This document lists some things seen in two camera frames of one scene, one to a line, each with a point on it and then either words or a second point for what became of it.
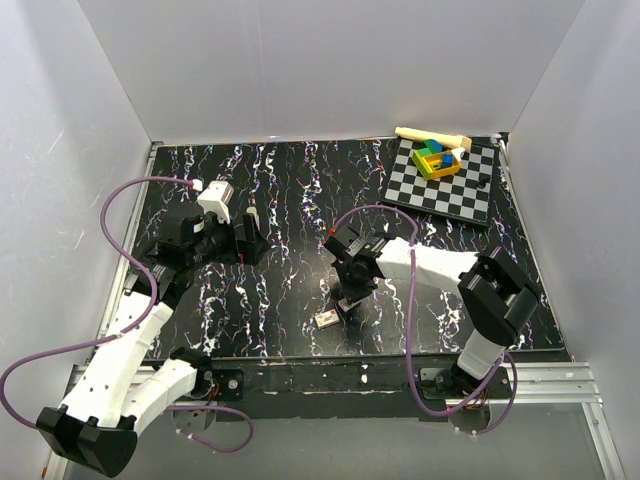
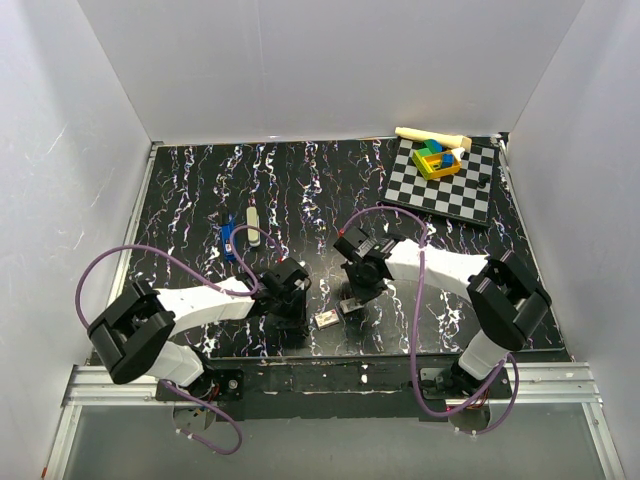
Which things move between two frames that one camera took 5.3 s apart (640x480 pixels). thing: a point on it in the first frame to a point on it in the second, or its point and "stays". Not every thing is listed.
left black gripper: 249,251 to 298,323
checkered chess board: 466,194 stays
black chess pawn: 483,179 stays
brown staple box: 344,304 stays
